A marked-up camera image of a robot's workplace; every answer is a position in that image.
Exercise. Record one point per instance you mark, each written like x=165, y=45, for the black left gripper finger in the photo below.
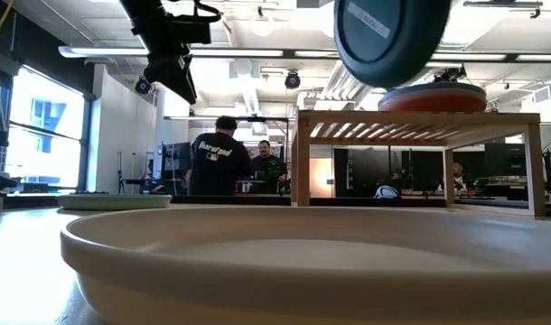
x=176, y=77

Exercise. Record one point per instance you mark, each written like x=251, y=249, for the pale green plate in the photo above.
x=113, y=202

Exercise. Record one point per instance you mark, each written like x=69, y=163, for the dark teal plate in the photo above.
x=393, y=58

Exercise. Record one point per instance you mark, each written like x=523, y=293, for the cream plate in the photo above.
x=302, y=289

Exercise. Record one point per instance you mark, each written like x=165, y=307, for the orange-red plate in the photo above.
x=431, y=104

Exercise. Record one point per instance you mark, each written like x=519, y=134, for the grey-blue plate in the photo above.
x=438, y=86

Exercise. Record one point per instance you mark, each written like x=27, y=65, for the wooden slatted shelf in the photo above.
x=415, y=118

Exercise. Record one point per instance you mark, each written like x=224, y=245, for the black ceiling spot lamp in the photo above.
x=292, y=80
x=454, y=74
x=142, y=86

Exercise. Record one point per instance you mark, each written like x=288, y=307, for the long linear ceiling light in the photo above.
x=99, y=52

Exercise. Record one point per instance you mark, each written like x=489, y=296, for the person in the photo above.
x=219, y=167
x=458, y=178
x=268, y=167

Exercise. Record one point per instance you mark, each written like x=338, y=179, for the white globe pendant lamp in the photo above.
x=262, y=25

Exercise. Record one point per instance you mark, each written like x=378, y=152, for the black tripod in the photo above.
x=120, y=176

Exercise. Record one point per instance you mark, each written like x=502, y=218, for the large window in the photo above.
x=45, y=135

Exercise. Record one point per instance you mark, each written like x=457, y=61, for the orange lit panel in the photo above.
x=321, y=176

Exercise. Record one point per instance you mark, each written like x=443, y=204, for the white and blue ball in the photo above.
x=386, y=192

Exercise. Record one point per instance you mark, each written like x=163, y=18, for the black monitor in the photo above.
x=506, y=160

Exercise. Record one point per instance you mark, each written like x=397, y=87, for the white air vent grille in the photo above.
x=546, y=94

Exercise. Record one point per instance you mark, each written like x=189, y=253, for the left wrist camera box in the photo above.
x=192, y=32

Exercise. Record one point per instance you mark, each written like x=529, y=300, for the black metal frame stand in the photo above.
x=266, y=119

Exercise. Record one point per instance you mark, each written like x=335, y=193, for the black aluminium table frame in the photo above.
x=370, y=201

